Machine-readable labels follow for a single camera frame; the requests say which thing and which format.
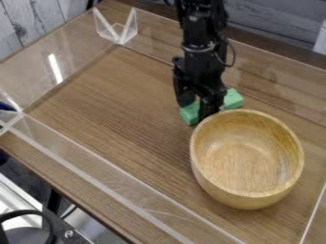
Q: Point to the light wooden bowl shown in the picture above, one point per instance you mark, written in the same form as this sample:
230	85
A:
247	158

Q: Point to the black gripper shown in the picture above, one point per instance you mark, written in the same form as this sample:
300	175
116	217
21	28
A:
197	70

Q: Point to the black table leg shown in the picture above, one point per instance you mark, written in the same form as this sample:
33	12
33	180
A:
53	202

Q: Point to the green rectangular block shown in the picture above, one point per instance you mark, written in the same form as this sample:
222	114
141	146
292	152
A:
188	113

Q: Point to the clear acrylic tray wall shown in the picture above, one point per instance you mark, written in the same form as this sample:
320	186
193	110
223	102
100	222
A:
96	129

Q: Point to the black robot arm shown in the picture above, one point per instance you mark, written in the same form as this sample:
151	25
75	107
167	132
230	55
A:
203	20

